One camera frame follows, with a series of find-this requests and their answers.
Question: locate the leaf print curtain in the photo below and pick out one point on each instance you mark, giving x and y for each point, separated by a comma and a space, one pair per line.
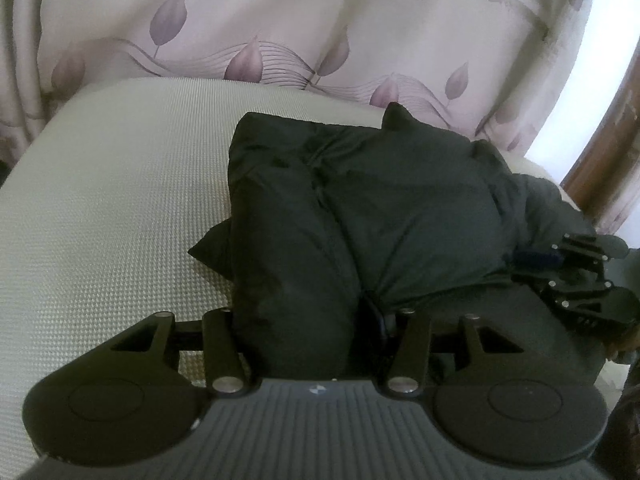
250, 20

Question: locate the brown wooden frame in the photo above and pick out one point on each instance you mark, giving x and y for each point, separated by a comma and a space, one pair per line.
600, 145

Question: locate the black jacket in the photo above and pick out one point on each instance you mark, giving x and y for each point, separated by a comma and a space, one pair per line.
400, 200

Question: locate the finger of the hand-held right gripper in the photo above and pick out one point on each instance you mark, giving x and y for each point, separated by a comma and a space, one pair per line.
570, 297
570, 250

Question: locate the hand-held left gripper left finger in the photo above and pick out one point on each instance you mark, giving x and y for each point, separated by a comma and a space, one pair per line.
218, 342

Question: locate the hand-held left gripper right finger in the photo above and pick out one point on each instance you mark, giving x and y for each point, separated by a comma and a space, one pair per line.
411, 342

